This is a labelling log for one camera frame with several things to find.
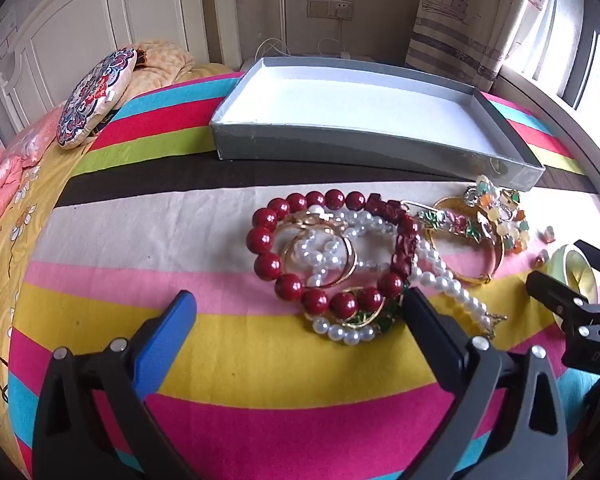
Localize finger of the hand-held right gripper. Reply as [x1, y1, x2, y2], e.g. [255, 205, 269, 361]
[571, 239, 600, 282]
[525, 270, 600, 335]

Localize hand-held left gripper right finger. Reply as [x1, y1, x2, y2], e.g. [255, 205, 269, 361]
[399, 286, 574, 480]

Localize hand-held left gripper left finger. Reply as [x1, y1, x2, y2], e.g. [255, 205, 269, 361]
[32, 289, 201, 480]

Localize pale green jade bangle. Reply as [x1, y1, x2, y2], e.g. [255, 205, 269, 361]
[550, 244, 600, 322]

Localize green gold pendant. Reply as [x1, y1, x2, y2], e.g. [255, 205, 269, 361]
[337, 285, 398, 335]

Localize white pearl necklace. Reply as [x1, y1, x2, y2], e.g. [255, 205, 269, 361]
[295, 205, 507, 347]

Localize gold filigree bangle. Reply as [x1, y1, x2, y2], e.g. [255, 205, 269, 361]
[432, 196, 506, 287]

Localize multicolour stone bead bracelet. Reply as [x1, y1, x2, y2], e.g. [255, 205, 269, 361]
[462, 175, 531, 257]

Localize silver flower enamel brooch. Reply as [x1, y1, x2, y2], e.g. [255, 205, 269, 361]
[402, 185, 488, 242]

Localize red bead bracelet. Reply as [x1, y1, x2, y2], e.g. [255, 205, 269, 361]
[246, 189, 423, 315]

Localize interlinked gold rings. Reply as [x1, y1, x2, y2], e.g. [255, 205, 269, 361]
[279, 210, 359, 291]

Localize grey cardboard box tray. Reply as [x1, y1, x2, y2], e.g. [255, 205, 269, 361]
[210, 56, 547, 192]

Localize colourful striped blanket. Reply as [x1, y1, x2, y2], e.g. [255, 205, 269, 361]
[7, 62, 600, 480]

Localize yellow floral bedsheet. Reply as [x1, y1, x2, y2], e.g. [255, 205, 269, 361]
[0, 125, 106, 441]

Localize pink floral quilt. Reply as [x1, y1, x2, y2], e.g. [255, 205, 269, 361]
[0, 105, 63, 261]

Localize window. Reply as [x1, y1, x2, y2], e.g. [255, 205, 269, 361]
[505, 0, 600, 126]

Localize round embroidered cushion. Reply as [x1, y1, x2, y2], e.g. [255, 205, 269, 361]
[56, 47, 138, 150]

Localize yellow checked pillow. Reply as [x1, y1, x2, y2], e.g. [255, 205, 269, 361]
[111, 40, 196, 109]

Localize beige printed curtain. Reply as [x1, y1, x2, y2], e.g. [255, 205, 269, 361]
[410, 0, 561, 93]

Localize white wooden headboard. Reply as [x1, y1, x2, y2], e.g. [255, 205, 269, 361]
[0, 0, 231, 131]

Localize white cable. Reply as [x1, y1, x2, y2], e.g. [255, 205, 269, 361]
[255, 14, 352, 59]

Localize wall socket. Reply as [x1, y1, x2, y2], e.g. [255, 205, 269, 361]
[307, 0, 354, 22]

